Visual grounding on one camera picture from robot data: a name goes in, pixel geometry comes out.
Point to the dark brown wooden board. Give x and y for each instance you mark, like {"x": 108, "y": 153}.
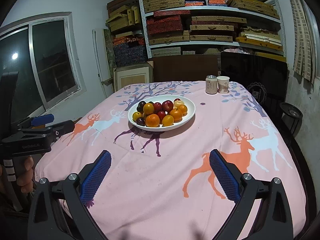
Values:
{"x": 182, "y": 67}

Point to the aluminium frame window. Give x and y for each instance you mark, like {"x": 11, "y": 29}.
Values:
{"x": 50, "y": 62}

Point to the dark red plum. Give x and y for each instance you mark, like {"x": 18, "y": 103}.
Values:
{"x": 161, "y": 115}

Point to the black round stool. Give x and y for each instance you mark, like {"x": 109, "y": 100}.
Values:
{"x": 291, "y": 112}

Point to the grey woven box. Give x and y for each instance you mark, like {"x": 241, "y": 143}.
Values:
{"x": 166, "y": 51}

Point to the beige drink can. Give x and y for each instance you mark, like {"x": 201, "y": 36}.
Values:
{"x": 211, "y": 85}

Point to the person's left hand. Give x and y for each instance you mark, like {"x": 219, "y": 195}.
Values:
{"x": 26, "y": 175}

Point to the stack of yellowish woven boxes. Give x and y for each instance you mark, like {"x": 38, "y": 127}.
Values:
{"x": 252, "y": 6}

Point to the yellow round fruit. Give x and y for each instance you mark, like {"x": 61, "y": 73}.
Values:
{"x": 136, "y": 116}

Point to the beige picture frame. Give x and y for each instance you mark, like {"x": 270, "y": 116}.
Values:
{"x": 132, "y": 77}

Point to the flat tan woven box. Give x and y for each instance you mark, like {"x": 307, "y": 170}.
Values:
{"x": 168, "y": 38}

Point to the pile of tan woven boxes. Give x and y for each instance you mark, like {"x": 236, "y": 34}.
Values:
{"x": 122, "y": 15}

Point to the beige paper cup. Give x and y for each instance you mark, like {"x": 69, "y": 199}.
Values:
{"x": 223, "y": 85}

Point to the pink deer print tablecloth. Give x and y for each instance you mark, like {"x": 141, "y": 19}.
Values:
{"x": 175, "y": 167}

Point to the black chair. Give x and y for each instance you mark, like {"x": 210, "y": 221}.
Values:
{"x": 257, "y": 72}

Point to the large red plum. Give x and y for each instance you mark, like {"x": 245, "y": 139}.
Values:
{"x": 167, "y": 105}

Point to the hanging tan tiled strips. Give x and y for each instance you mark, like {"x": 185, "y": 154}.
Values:
{"x": 300, "y": 35}

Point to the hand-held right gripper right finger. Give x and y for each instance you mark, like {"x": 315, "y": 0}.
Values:
{"x": 223, "y": 177}

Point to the white plate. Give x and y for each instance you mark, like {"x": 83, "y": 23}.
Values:
{"x": 162, "y": 129}

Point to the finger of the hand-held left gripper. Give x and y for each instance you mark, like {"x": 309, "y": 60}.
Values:
{"x": 43, "y": 119}
{"x": 63, "y": 127}

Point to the stack of red patterned boxes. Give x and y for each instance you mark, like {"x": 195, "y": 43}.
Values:
{"x": 165, "y": 23}

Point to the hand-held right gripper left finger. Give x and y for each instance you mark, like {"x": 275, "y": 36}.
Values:
{"x": 96, "y": 176}

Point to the window with metal grille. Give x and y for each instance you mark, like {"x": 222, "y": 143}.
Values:
{"x": 315, "y": 42}

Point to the marbled grey panel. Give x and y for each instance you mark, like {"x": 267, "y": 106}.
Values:
{"x": 110, "y": 47}

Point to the white leaning panel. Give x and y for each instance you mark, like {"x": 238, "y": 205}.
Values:
{"x": 100, "y": 60}

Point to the stack of brown woven boxes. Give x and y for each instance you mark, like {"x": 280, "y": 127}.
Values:
{"x": 215, "y": 28}

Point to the stack of yellow flat boxes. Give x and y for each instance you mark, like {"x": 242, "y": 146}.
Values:
{"x": 260, "y": 38}

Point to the white metal shelf rack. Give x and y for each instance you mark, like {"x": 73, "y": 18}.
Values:
{"x": 143, "y": 25}

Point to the stack of blue patterned boxes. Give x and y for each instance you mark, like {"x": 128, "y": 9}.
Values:
{"x": 130, "y": 52}

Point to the orange mandarin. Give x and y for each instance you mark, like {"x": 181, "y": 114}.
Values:
{"x": 168, "y": 120}
{"x": 176, "y": 115}
{"x": 152, "y": 120}
{"x": 148, "y": 108}

